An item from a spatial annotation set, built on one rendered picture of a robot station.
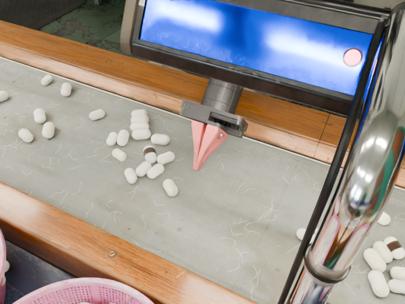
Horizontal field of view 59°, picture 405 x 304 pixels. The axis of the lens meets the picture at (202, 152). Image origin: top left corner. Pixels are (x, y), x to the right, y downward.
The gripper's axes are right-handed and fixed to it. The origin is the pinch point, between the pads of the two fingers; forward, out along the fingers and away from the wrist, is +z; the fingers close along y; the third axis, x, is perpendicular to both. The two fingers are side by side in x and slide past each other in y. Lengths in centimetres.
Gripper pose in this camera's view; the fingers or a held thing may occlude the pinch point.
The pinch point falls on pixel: (197, 164)
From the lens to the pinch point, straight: 58.2
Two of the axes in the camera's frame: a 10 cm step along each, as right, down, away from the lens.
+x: 2.8, 1.1, 9.5
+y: 9.0, 3.1, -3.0
